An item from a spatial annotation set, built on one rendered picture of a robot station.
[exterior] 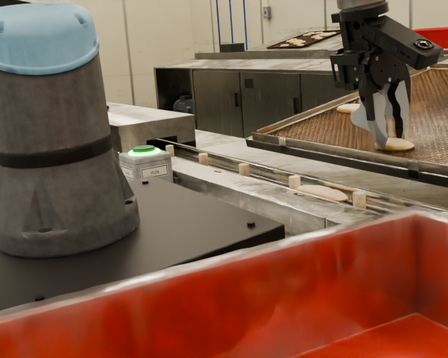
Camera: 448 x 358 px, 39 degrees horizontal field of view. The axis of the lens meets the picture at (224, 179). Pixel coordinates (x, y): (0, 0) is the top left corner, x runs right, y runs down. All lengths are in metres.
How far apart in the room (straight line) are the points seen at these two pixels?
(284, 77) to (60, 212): 3.82
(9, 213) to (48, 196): 0.04
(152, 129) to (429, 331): 0.89
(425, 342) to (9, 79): 0.43
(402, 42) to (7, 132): 0.55
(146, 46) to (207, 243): 7.98
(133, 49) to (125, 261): 7.92
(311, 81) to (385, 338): 3.64
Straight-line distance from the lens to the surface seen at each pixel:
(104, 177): 0.64
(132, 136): 1.34
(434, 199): 1.02
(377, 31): 0.95
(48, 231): 0.65
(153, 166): 1.09
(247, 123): 4.83
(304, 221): 0.82
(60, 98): 0.61
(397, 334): 0.59
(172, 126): 1.38
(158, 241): 0.63
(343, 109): 1.28
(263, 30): 7.44
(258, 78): 4.64
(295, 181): 0.97
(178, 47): 8.76
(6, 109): 0.63
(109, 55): 8.35
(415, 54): 0.92
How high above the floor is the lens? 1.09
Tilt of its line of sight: 13 degrees down
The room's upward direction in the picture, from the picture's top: 4 degrees counter-clockwise
